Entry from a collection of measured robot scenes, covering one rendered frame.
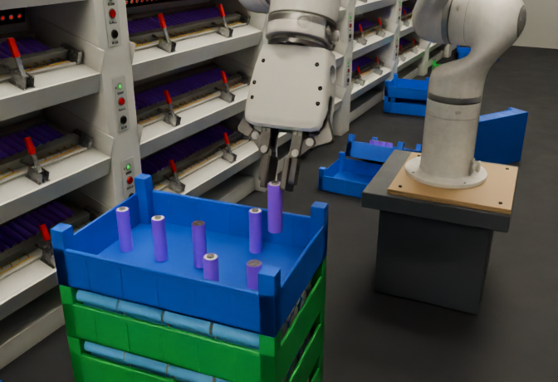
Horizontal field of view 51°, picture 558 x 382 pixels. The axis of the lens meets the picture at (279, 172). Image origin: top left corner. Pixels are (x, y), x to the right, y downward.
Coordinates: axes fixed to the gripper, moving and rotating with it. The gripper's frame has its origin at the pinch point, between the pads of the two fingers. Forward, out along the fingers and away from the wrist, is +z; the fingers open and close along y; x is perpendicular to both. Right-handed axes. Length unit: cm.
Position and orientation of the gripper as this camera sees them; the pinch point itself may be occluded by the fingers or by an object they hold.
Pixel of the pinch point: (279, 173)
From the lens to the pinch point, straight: 69.8
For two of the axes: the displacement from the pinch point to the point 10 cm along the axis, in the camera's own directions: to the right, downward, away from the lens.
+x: -3.3, -0.8, -9.4
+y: -9.3, -1.4, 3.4
